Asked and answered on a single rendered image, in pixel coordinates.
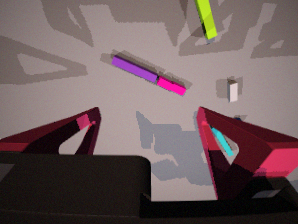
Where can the purple rod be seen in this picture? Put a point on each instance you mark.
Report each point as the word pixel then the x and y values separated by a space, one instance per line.
pixel 134 68

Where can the turquoise rod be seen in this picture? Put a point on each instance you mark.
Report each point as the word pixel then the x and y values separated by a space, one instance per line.
pixel 222 141

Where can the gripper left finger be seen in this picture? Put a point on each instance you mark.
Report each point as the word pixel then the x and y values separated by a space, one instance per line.
pixel 47 139

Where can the lime green rod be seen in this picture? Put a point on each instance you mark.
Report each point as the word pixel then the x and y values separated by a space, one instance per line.
pixel 206 18

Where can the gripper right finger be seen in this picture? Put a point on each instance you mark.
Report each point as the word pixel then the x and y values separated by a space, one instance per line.
pixel 263 153

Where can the small magenta block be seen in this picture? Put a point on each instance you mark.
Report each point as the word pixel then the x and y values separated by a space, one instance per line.
pixel 178 88
pixel 165 83

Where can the light grey rectangular bar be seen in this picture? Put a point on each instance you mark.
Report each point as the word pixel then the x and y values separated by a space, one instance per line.
pixel 232 90

